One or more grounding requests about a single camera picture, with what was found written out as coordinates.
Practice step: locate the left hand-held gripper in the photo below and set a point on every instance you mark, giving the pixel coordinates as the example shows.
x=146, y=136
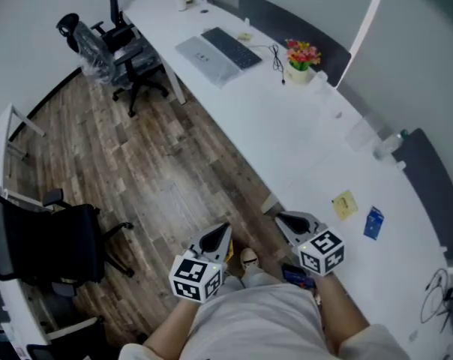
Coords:
x=194, y=278

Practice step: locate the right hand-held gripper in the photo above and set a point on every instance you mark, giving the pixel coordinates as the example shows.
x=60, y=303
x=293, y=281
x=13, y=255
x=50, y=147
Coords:
x=322, y=253

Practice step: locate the yellow funnel cup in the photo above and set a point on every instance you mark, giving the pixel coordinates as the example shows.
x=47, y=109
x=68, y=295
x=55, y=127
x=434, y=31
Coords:
x=230, y=251

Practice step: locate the yellow sachet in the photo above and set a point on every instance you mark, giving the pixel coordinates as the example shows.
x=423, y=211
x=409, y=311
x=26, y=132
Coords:
x=344, y=204

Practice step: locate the blue coffee packet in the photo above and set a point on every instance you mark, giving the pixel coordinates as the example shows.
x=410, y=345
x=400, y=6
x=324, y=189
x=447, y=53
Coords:
x=374, y=223

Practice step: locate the person's right forearm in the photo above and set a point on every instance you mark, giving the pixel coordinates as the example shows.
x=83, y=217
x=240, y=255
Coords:
x=341, y=313

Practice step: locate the person's left forearm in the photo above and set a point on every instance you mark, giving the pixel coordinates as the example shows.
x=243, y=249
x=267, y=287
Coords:
x=170, y=328

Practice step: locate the white desk leg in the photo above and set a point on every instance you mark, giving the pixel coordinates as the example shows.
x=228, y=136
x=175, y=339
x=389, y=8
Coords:
x=174, y=83
x=270, y=204

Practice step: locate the person's white shoe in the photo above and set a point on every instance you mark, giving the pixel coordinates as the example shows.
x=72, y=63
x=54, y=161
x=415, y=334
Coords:
x=249, y=259

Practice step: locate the person's light trousers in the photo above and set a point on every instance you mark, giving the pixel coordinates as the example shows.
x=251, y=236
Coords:
x=236, y=279

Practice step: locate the black waist-worn device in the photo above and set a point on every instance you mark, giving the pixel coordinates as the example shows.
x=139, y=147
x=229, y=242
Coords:
x=297, y=276

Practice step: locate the person's white shirt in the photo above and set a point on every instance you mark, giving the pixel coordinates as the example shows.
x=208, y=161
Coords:
x=256, y=321

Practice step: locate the clear plastic container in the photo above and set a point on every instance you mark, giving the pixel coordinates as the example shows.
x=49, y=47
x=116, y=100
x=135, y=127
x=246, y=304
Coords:
x=361, y=133

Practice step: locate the white divider clip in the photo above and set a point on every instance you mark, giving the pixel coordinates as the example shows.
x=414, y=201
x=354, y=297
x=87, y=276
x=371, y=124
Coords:
x=400, y=164

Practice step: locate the clear water bottle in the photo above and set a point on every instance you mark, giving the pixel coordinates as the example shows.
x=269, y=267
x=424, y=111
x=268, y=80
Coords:
x=389, y=144

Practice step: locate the white cup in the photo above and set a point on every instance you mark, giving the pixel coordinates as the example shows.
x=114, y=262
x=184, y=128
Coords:
x=320, y=80

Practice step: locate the black mesh office chair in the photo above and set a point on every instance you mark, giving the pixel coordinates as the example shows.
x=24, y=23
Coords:
x=72, y=339
x=132, y=58
x=61, y=242

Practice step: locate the small clear plastic bag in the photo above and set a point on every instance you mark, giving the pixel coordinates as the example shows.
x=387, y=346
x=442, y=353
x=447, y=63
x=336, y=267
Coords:
x=413, y=336

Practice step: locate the potted artificial flowers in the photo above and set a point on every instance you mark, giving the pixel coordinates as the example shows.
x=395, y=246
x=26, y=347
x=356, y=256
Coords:
x=301, y=60

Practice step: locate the black keyboard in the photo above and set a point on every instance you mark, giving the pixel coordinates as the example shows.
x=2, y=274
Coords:
x=232, y=49

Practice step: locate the plastic-wrapped office chair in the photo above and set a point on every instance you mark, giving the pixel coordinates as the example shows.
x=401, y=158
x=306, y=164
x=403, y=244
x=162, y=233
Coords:
x=91, y=51

